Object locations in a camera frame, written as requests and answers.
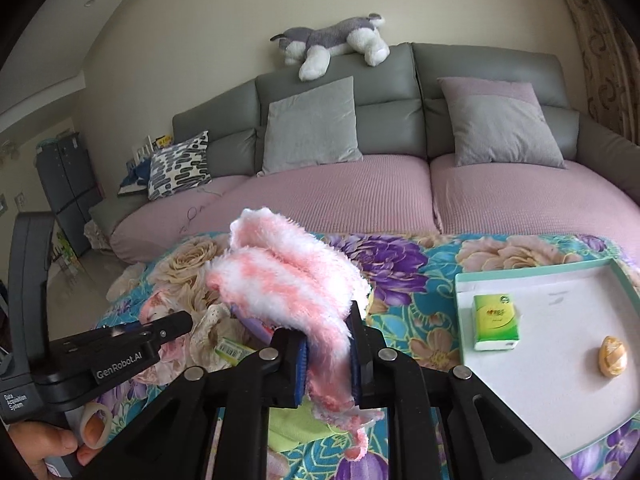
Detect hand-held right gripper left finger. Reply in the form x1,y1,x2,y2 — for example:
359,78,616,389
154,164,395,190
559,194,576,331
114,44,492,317
82,328,311,480

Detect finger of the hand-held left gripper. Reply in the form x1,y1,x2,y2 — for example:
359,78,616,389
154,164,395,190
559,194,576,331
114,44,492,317
142,311,194,356

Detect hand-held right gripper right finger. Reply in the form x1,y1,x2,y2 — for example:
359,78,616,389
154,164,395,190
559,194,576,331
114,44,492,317
347,300,576,480

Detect green floral box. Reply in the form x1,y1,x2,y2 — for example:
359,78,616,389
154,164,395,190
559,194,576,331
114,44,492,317
455,258,640,461

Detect person's left hand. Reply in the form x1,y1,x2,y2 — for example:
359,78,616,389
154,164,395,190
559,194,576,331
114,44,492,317
7,407,108,480

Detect beige lace cloth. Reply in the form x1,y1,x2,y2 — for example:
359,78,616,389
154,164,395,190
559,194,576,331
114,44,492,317
190,305,236,372

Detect yellow green cloth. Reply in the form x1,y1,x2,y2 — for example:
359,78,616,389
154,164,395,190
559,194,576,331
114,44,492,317
267,405,346,453

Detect clear tape roll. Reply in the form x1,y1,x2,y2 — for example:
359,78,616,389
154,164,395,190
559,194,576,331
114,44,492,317
80,401,114,449

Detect yellow green snack packet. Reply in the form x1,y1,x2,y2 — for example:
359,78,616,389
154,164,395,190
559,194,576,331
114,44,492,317
215,337,257,369

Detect purple cloth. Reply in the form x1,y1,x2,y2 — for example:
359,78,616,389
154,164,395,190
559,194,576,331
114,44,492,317
232,305,275,337

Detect floral blanket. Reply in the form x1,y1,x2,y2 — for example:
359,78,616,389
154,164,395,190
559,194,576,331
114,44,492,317
95,232,640,480

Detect beige frilly cloth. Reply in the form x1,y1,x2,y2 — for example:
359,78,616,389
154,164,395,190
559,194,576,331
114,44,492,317
84,219,112,252

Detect green tissue packet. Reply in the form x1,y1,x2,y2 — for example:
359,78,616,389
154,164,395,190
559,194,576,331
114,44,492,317
471,293,520,352

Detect dark blue cloth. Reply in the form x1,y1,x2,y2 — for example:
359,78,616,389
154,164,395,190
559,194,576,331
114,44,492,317
118,160,153,196

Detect black white patterned pillow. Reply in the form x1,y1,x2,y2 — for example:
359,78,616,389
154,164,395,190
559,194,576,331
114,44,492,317
148,131,212,202

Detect pink sofa cover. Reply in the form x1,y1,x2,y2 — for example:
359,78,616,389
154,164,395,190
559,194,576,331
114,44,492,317
110,152,640,263

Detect grey cabinet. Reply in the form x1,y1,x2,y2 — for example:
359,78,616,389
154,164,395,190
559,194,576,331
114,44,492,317
35,132,103,256

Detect plain grey pillow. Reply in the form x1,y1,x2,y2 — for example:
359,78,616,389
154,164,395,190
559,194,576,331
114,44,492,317
257,76,363,177

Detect orange squishy toy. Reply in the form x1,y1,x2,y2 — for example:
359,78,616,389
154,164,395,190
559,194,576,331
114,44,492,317
598,336,627,377

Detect grey and pink pillow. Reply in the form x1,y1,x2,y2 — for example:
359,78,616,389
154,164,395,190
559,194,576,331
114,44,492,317
437,77,567,169

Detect grey sofa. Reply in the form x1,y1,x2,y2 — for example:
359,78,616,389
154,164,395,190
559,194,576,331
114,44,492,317
87,42,640,266

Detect grey white husky plush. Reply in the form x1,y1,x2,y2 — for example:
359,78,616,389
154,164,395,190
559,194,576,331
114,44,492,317
270,14,391,81

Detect patterned beige curtain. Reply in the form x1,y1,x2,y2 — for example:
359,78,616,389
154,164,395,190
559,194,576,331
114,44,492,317
545,0,640,146

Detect thin purple cord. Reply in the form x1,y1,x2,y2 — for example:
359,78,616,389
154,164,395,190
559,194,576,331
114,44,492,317
178,187,222,232

